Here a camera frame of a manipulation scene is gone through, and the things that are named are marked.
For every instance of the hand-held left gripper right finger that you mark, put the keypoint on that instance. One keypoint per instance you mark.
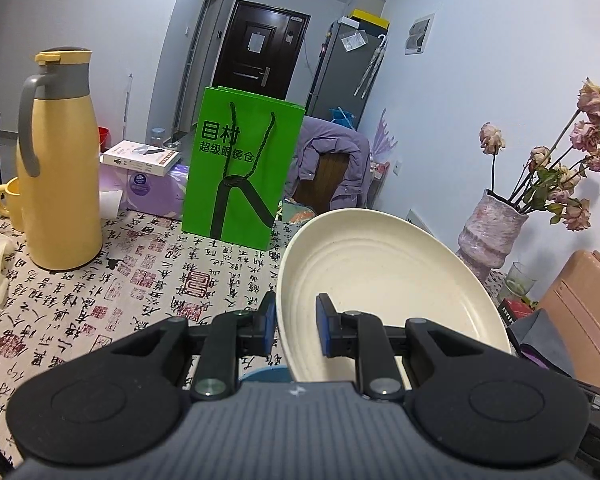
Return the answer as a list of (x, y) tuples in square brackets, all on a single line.
[(324, 327)]

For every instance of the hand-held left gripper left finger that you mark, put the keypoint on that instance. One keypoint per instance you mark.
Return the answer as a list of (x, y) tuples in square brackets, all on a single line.
[(267, 327)]

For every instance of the blue ribbed bowl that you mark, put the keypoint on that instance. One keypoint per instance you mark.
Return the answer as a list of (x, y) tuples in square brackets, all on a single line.
[(265, 375)]

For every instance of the cream ribbed plate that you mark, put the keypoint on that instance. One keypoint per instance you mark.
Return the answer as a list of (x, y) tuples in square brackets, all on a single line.
[(395, 270)]

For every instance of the grey and purple cloth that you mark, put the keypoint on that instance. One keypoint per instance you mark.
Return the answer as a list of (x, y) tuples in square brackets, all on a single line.
[(540, 335)]

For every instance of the patterned seat cushion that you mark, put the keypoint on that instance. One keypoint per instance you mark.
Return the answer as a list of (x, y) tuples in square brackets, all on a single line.
[(297, 215)]

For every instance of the white panel with yellow label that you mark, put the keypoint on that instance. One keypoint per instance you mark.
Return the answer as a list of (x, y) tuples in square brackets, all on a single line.
[(418, 222)]

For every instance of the calligraphy print tablecloth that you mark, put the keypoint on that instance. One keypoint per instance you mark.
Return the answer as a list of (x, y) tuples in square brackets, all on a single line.
[(130, 285)]

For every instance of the brown wooden chair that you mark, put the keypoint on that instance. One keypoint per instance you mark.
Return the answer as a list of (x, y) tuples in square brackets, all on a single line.
[(325, 180)]

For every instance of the dark red box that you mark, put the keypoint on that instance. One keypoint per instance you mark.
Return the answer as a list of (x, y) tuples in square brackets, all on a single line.
[(517, 310)]

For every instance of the storage rack with bottles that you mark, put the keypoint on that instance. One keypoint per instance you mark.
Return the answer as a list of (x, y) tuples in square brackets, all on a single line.
[(379, 185)]

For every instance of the green paper bag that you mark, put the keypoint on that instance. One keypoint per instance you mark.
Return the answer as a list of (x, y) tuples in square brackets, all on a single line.
[(280, 160)]

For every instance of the clear drinking glass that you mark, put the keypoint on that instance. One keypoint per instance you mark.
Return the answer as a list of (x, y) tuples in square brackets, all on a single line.
[(517, 282)]

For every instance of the purple tissue pack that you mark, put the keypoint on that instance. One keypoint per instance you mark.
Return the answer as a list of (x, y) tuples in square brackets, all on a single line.
[(150, 195)]

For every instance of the purple padded jacket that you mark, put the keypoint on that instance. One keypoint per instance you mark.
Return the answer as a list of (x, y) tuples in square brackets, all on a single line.
[(325, 135)]

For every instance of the pink ceramic vase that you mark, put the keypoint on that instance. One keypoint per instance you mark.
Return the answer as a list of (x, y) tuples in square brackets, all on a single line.
[(490, 230)]

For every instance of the blue plastic bag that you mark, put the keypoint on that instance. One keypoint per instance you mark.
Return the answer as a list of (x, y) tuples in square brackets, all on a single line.
[(342, 117)]

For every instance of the flat white cardboard box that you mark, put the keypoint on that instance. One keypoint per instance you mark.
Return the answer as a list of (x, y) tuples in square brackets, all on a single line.
[(130, 157)]

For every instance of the clear glass jar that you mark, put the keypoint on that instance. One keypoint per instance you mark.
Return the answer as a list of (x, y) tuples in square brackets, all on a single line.
[(158, 137)]

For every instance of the grey refrigerator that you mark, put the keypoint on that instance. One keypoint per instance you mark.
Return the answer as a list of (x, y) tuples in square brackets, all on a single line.
[(335, 80)]

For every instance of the red bucket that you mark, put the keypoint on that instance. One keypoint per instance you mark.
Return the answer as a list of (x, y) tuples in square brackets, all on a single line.
[(104, 137)]

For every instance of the yellow thermos jug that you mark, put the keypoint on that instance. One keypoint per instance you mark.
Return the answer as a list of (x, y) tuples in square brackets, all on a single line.
[(60, 185)]

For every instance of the dark brown entrance door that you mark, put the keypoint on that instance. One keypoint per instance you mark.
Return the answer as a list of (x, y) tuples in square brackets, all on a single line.
[(240, 70)]

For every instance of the white folded umbrella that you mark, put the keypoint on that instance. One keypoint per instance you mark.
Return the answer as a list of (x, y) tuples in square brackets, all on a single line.
[(372, 65)]

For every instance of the grey interior door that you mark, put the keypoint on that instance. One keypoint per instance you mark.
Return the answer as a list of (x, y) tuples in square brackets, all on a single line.
[(200, 60)]

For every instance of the yellow mug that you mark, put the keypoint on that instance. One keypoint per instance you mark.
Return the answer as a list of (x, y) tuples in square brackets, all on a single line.
[(11, 210)]

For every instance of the clear plastic bag on refrigerator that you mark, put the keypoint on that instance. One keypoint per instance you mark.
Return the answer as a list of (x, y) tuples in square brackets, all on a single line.
[(354, 41)]

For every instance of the bunch of dried pink roses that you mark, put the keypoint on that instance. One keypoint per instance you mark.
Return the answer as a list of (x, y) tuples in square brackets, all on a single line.
[(587, 135)]

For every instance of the small white box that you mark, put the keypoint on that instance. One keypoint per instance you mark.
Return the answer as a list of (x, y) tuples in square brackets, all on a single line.
[(347, 20)]

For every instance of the yellow and black box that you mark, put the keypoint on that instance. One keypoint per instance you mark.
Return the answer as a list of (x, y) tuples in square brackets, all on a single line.
[(370, 17)]

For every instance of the white wall socket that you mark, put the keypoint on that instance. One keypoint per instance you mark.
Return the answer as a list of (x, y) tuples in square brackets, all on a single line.
[(396, 167)]

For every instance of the purple flower wall sticker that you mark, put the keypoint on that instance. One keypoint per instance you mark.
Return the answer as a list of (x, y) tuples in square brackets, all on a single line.
[(382, 135)]

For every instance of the white wall panel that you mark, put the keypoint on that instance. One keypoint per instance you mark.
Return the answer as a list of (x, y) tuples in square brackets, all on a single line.
[(419, 34)]

